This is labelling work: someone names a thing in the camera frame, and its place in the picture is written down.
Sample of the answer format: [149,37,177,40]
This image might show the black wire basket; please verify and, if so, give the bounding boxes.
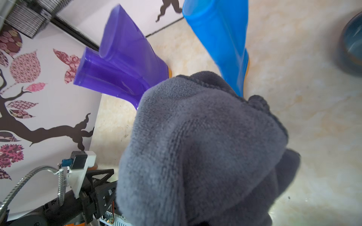
[1,0,71,39]

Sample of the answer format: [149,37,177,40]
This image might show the purple boot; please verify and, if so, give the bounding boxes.
[99,4,172,88]
[73,47,147,109]

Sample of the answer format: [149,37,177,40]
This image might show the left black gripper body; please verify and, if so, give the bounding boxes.
[42,169,117,226]

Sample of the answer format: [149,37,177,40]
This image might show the grey cloth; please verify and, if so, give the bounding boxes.
[116,71,301,226]

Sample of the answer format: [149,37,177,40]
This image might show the grey-blue bowl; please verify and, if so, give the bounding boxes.
[337,12,362,77]

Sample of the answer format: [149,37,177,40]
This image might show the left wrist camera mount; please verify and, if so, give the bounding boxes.
[61,151,96,199]

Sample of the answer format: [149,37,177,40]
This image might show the blue boot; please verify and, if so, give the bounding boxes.
[183,0,249,97]

